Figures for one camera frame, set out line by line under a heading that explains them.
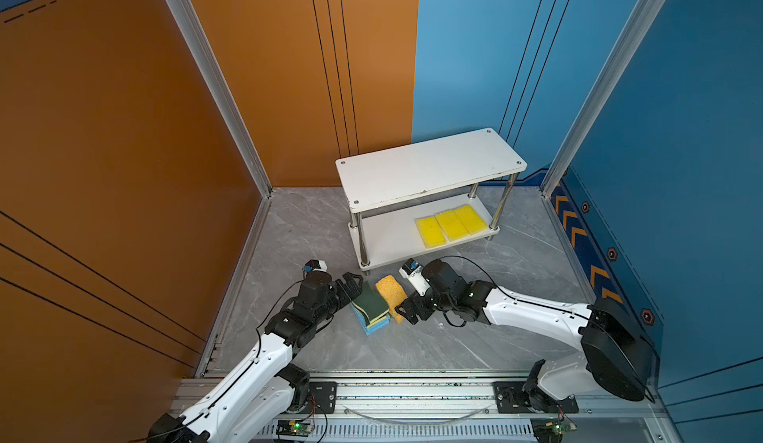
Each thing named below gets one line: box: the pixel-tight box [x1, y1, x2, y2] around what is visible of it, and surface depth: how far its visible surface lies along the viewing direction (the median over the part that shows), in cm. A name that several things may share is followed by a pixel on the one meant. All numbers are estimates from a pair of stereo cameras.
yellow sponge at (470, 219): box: [454, 204, 488, 235], surface depth 104 cm
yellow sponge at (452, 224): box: [434, 209, 470, 242], surface depth 102 cm
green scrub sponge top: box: [351, 280, 390, 325], surface depth 83 cm
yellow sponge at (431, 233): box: [415, 215, 448, 249], surface depth 101 cm
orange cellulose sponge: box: [375, 274, 408, 324], surface depth 88 cm
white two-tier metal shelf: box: [335, 128, 528, 275], surface depth 84 cm
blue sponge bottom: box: [350, 301, 391, 336], surface depth 85 cm
